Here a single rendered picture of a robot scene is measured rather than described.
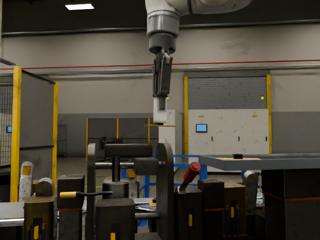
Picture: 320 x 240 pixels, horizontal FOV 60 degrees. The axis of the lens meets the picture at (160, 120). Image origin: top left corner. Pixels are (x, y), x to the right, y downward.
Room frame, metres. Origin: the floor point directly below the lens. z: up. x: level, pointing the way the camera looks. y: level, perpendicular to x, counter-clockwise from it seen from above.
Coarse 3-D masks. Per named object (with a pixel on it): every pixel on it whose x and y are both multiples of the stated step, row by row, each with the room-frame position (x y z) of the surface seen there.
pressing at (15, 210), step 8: (136, 200) 0.90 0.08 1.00; (144, 200) 0.90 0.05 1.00; (0, 208) 0.81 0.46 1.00; (8, 208) 0.81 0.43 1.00; (16, 208) 0.81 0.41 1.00; (136, 208) 0.81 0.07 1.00; (144, 208) 0.80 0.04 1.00; (152, 208) 0.79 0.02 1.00; (256, 208) 0.83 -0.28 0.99; (0, 216) 0.73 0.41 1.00; (8, 216) 0.73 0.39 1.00; (16, 216) 0.73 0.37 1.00; (0, 224) 0.68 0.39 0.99; (8, 224) 0.69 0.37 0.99; (16, 224) 0.69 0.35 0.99
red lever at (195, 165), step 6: (192, 162) 0.52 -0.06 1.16; (192, 168) 0.52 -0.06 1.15; (198, 168) 0.52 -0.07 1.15; (186, 174) 0.54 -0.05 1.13; (192, 174) 0.53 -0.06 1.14; (186, 180) 0.55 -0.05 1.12; (192, 180) 0.56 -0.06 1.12; (180, 186) 0.60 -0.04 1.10; (186, 186) 0.59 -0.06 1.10; (180, 192) 0.61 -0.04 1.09
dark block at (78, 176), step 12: (60, 180) 0.57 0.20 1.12; (72, 180) 0.58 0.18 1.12; (84, 180) 0.64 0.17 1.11; (60, 192) 0.57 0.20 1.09; (60, 204) 0.57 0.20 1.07; (72, 204) 0.58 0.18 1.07; (60, 216) 0.58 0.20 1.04; (72, 216) 0.58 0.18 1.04; (60, 228) 0.58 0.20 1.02; (72, 228) 0.58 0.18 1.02
